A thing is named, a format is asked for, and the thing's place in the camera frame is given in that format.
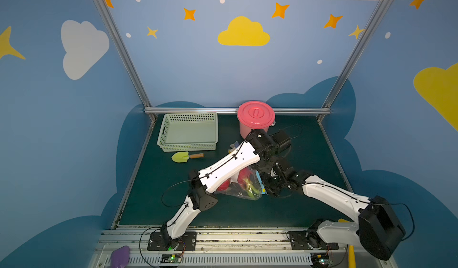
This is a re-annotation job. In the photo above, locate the aluminium frame left rail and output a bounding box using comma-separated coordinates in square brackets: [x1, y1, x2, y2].
[110, 121, 156, 230]

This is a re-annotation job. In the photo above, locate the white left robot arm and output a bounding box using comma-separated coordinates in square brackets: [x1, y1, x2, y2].
[161, 129, 291, 245]

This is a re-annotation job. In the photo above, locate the yellow handled tool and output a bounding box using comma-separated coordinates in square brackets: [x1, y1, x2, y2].
[338, 219, 357, 268]

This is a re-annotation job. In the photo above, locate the green garden trowel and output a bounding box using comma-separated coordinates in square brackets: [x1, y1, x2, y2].
[171, 152, 205, 163]

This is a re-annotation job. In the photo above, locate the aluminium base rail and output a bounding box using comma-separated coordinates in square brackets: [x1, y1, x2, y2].
[89, 226, 397, 268]

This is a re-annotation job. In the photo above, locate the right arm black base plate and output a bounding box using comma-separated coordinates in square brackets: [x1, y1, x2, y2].
[286, 231, 339, 250]

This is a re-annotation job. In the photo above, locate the green perforated plastic basket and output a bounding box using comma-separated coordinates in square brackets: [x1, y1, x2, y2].
[157, 113, 218, 152]

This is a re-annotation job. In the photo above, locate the aluminium frame back rail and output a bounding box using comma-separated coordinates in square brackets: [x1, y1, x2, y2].
[144, 107, 332, 116]

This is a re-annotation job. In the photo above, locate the aluminium frame rail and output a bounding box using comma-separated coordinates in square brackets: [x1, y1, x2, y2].
[318, 121, 353, 192]
[144, 107, 332, 116]
[110, 121, 156, 230]

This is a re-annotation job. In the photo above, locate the aluminium frame left post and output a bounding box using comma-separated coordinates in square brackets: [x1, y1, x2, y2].
[93, 0, 151, 109]

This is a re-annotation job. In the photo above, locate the aluminium frame post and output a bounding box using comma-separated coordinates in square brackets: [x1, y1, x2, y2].
[93, 0, 151, 109]
[317, 0, 394, 124]

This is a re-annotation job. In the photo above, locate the purple plastic object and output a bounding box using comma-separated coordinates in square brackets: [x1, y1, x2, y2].
[110, 246, 130, 268]

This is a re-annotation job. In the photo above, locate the aluminium frame right rail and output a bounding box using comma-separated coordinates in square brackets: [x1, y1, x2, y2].
[318, 121, 353, 192]

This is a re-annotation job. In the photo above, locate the pink bucket lid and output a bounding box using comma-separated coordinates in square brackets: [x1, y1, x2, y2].
[237, 101, 276, 130]

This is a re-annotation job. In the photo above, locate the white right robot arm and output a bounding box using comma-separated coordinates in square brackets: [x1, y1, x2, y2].
[257, 158, 410, 260]

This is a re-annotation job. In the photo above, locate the pink plastic bucket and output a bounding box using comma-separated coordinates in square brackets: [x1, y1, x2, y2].
[239, 120, 276, 139]

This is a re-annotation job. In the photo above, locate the aluminium frame right post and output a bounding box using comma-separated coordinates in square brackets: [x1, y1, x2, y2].
[317, 0, 394, 124]

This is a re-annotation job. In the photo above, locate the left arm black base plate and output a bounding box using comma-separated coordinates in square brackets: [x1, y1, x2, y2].
[147, 231, 197, 251]

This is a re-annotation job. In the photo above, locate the clear zip-top bag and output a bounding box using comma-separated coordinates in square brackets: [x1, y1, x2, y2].
[214, 165, 267, 201]

